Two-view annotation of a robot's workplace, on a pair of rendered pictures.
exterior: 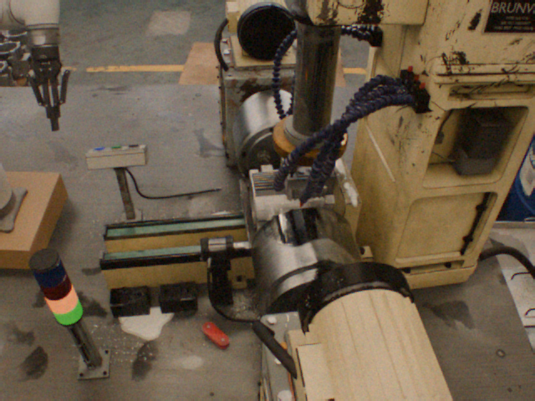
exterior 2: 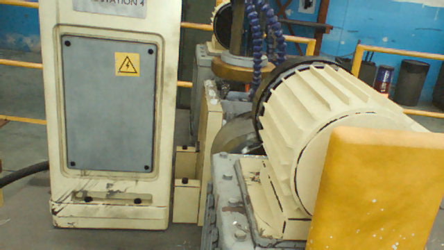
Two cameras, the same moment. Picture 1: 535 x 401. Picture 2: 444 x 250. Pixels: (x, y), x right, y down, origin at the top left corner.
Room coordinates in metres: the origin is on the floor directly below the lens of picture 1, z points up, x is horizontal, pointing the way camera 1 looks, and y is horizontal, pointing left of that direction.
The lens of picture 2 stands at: (2.12, -0.09, 1.48)
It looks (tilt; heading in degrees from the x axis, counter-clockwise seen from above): 23 degrees down; 178
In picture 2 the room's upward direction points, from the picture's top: 8 degrees clockwise
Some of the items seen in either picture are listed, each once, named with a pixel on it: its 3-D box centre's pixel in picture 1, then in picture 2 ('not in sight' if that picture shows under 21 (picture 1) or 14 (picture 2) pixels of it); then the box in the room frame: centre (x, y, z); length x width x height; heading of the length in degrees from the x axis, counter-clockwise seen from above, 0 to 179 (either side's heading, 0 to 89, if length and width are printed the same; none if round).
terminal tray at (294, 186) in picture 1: (306, 175); (238, 108); (0.97, -0.10, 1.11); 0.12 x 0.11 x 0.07; 99
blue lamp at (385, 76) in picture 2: (48, 268); (384, 74); (0.58, 0.43, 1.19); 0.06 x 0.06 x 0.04
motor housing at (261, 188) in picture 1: (289, 203); not in sight; (0.96, -0.06, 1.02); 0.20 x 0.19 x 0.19; 99
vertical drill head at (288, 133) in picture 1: (313, 98); (248, 26); (0.97, -0.10, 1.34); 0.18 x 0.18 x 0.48
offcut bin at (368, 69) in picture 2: not in sight; (355, 69); (-3.68, 1.45, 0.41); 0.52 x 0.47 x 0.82; 91
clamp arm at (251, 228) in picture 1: (247, 215); not in sight; (0.91, 0.06, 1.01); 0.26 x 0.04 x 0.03; 9
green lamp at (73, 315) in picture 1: (67, 307); not in sight; (0.58, 0.43, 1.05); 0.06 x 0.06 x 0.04
